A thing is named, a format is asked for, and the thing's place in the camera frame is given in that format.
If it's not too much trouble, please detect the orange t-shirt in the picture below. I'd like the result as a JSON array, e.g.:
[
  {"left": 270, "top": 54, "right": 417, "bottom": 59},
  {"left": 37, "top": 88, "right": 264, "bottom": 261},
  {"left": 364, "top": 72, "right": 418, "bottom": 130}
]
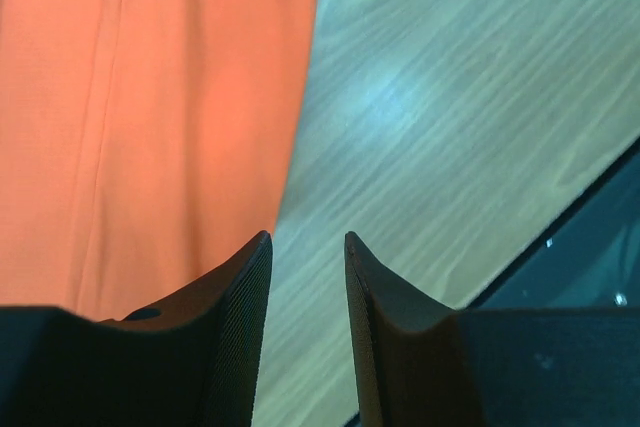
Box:
[{"left": 1, "top": 0, "right": 317, "bottom": 320}]

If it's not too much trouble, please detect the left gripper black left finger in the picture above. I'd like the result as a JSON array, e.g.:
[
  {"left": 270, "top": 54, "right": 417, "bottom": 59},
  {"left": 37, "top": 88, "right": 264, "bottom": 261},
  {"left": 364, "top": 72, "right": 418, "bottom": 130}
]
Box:
[{"left": 1, "top": 232, "right": 273, "bottom": 426}]

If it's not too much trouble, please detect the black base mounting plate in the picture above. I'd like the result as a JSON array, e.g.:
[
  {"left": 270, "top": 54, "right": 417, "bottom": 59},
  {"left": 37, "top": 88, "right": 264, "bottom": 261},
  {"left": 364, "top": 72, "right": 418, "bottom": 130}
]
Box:
[{"left": 344, "top": 135, "right": 640, "bottom": 427}]

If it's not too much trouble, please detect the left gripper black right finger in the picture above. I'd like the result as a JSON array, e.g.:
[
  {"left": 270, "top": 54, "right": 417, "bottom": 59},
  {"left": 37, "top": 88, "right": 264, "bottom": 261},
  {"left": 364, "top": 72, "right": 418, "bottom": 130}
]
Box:
[{"left": 344, "top": 230, "right": 640, "bottom": 427}]

